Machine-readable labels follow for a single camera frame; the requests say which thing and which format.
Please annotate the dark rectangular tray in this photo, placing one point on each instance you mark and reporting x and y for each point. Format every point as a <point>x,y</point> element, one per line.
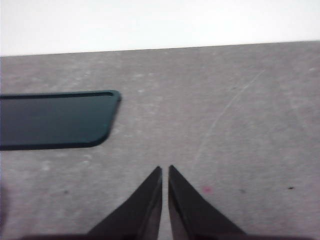
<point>55,120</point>

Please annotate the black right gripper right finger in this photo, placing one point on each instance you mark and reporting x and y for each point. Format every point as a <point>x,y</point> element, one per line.
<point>187,212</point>

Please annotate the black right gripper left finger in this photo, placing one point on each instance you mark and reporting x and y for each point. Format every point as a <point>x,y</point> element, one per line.
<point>140,212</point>

